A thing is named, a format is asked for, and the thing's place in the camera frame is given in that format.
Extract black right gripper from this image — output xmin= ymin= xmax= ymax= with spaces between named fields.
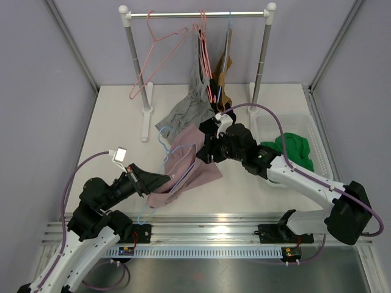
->
xmin=196 ymin=129 xmax=246 ymax=164

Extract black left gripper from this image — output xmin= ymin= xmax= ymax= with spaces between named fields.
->
xmin=100 ymin=162 xmax=170 ymax=211

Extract pink tank top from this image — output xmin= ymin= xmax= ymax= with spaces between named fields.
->
xmin=147 ymin=124 xmax=222 ymax=209

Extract blue hanger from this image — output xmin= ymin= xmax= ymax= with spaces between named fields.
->
xmin=217 ymin=11 xmax=232 ymax=102
xmin=137 ymin=125 xmax=198 ymax=226

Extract green tank top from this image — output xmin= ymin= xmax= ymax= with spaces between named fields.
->
xmin=261 ymin=132 xmax=315 ymax=172

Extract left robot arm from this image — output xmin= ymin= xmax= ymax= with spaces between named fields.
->
xmin=19 ymin=164 xmax=170 ymax=292

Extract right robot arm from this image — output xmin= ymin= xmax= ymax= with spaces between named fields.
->
xmin=197 ymin=115 xmax=372 ymax=245

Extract black tank top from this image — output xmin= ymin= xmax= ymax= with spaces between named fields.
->
xmin=209 ymin=78 xmax=238 ymax=126

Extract grey tank top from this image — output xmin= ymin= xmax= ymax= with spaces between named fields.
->
xmin=155 ymin=32 xmax=214 ymax=144

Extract pink hanger with clothes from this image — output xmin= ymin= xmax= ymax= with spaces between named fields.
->
xmin=193 ymin=10 xmax=217 ymax=104

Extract brown tank top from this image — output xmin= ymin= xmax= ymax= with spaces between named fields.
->
xmin=213 ymin=30 xmax=232 ymax=112

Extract white plastic basket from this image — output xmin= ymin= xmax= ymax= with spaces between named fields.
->
xmin=250 ymin=112 xmax=334 ymax=179

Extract white garment rack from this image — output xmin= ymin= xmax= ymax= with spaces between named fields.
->
xmin=118 ymin=2 xmax=278 ymax=143

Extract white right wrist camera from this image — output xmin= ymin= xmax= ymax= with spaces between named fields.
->
xmin=213 ymin=113 xmax=234 ymax=138

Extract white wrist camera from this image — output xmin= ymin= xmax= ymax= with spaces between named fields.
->
xmin=213 ymin=113 xmax=234 ymax=138
xmin=109 ymin=147 xmax=127 ymax=172

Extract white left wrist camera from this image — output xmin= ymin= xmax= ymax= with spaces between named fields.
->
xmin=109 ymin=147 xmax=127 ymax=172

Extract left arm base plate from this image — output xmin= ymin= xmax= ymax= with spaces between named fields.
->
xmin=126 ymin=224 xmax=152 ymax=244

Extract aluminium front rail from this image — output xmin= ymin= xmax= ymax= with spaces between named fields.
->
xmin=41 ymin=213 xmax=373 ymax=247

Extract white slotted cable duct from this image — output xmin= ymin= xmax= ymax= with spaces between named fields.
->
xmin=103 ymin=247 xmax=282 ymax=259

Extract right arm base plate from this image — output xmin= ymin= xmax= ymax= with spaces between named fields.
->
xmin=254 ymin=224 xmax=314 ymax=244

